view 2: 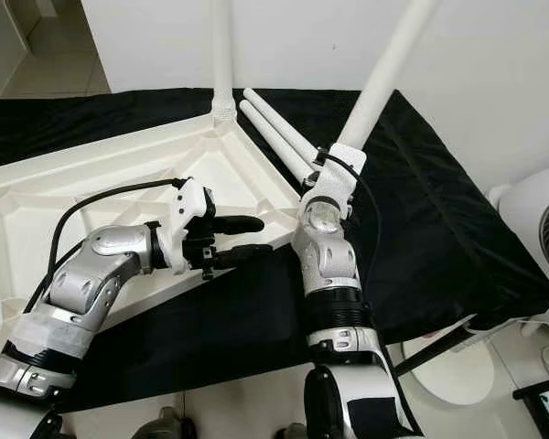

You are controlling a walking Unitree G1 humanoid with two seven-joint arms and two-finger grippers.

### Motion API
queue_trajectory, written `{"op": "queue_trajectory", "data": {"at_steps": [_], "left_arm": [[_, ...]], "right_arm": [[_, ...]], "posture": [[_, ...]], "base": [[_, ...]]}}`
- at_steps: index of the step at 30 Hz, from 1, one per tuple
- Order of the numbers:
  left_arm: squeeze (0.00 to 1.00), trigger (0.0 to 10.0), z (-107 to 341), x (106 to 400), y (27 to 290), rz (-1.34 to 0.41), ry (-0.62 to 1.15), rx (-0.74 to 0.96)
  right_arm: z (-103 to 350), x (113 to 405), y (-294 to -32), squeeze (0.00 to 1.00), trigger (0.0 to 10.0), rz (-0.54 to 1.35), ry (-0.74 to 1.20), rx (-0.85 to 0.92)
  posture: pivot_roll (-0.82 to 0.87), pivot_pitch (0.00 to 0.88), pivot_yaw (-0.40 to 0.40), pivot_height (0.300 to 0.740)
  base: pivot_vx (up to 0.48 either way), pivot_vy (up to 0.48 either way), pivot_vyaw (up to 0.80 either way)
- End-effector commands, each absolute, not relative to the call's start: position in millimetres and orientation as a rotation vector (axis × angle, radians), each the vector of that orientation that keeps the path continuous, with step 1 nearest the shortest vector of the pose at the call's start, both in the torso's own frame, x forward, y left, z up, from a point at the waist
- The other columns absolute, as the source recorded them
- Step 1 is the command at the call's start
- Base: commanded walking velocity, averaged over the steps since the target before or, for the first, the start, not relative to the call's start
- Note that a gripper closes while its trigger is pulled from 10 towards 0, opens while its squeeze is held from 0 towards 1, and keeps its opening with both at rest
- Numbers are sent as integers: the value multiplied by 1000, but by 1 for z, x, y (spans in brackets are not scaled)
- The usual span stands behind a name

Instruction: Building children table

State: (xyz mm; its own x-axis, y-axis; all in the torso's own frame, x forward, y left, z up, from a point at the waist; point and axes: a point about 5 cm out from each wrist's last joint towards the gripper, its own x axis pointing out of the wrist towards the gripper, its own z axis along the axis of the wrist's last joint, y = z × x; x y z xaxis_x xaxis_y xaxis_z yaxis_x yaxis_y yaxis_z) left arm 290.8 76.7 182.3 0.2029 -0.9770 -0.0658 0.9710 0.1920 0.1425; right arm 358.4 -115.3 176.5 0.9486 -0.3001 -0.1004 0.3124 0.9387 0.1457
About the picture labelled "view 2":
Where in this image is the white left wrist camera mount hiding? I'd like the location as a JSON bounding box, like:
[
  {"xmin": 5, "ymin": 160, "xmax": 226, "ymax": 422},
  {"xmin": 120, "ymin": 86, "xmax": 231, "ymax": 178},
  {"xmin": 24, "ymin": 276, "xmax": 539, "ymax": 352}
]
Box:
[{"xmin": 167, "ymin": 177, "xmax": 219, "ymax": 275}]

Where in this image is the grey robot right leg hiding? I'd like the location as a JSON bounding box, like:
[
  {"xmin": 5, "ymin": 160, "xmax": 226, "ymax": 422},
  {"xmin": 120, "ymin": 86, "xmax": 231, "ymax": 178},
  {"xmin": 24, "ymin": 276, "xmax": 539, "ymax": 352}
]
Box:
[{"xmin": 279, "ymin": 423, "xmax": 312, "ymax": 439}]

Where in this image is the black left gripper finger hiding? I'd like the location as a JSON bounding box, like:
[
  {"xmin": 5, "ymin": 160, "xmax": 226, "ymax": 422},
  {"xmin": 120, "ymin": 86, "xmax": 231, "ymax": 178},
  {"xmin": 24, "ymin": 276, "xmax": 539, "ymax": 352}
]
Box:
[
  {"xmin": 214, "ymin": 213, "xmax": 265, "ymax": 236},
  {"xmin": 212, "ymin": 242, "xmax": 282, "ymax": 270}
]

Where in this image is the black table cloth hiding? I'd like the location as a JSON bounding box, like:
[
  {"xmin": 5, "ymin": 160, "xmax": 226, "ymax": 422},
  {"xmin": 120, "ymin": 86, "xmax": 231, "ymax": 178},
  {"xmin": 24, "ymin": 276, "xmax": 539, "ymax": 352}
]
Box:
[{"xmin": 0, "ymin": 87, "xmax": 549, "ymax": 403}]

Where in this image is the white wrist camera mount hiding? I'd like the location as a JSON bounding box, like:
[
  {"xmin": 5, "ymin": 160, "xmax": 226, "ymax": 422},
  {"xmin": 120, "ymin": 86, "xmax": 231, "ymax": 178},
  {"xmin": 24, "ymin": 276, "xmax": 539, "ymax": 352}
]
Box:
[
  {"xmin": 167, "ymin": 177, "xmax": 219, "ymax": 275},
  {"xmin": 302, "ymin": 146, "xmax": 367, "ymax": 220}
]

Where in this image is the white plastic table top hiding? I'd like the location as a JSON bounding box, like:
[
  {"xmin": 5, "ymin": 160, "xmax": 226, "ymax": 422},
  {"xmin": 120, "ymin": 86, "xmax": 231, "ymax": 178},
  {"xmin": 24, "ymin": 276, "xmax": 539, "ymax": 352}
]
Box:
[{"xmin": 0, "ymin": 108, "xmax": 314, "ymax": 367}]

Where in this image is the white round stand base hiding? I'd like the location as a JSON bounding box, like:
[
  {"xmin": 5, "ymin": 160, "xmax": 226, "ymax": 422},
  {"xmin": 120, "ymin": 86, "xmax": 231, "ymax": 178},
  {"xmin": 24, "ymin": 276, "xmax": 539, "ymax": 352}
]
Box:
[{"xmin": 403, "ymin": 338, "xmax": 495, "ymax": 410}]

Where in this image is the black metal frame bar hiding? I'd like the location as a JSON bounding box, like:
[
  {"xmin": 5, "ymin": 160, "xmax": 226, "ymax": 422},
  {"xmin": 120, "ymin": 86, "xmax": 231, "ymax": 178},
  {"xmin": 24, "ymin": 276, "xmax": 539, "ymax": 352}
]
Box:
[{"xmin": 393, "ymin": 320, "xmax": 477, "ymax": 376}]

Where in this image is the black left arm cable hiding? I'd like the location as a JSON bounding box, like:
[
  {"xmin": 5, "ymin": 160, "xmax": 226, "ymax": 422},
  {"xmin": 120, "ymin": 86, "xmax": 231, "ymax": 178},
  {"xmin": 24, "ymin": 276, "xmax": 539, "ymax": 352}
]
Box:
[{"xmin": 32, "ymin": 177, "xmax": 188, "ymax": 312}]

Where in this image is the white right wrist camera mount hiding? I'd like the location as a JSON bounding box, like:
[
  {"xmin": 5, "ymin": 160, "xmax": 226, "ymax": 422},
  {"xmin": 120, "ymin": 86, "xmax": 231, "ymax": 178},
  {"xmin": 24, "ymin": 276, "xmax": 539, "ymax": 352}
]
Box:
[{"xmin": 302, "ymin": 146, "xmax": 367, "ymax": 220}]

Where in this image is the white plastic table leg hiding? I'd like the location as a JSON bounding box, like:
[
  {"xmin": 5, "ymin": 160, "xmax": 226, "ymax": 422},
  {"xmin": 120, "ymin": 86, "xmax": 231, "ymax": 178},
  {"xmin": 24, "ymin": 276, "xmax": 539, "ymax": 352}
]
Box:
[
  {"xmin": 210, "ymin": 0, "xmax": 235, "ymax": 122},
  {"xmin": 238, "ymin": 99, "xmax": 312, "ymax": 184},
  {"xmin": 242, "ymin": 87, "xmax": 321, "ymax": 166},
  {"xmin": 334, "ymin": 0, "xmax": 440, "ymax": 152}
]

